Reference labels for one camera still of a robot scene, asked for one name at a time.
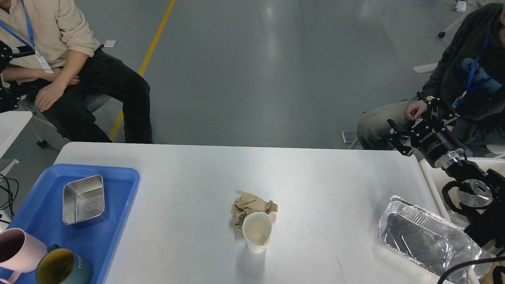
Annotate person in beige sweater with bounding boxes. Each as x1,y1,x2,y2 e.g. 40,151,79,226
0,0,153,144

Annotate teal green mug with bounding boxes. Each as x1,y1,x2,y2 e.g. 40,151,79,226
36,244,93,284

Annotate white side table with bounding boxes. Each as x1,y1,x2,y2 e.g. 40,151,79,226
0,111,33,157

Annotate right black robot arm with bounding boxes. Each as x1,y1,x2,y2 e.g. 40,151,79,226
387,92,504,284

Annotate black cables on floor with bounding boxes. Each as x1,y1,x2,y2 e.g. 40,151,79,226
0,174,19,220

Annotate square stainless steel tin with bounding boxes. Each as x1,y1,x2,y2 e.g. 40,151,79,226
62,175,108,228

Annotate white paper cup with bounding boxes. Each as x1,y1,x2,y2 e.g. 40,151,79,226
242,212,273,254

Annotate blue plastic tray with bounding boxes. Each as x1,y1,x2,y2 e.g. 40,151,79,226
8,164,140,284

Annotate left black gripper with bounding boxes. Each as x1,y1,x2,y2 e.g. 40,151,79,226
0,41,36,113

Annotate beige waste bin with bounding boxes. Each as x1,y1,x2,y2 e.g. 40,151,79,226
419,157,505,284

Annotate pink mug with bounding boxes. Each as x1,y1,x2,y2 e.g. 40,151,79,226
0,228,48,284

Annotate white office chair left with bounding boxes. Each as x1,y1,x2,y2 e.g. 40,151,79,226
14,95,54,148

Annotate person in dark hoodie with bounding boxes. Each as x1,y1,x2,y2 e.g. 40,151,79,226
356,3,505,157

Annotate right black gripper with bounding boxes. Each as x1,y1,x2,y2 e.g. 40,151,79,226
387,92,466,168

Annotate crumpled brown paper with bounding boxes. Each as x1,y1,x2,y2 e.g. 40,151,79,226
231,190,279,232

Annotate aluminium foil tray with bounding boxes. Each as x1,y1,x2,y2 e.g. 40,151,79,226
376,195,483,276

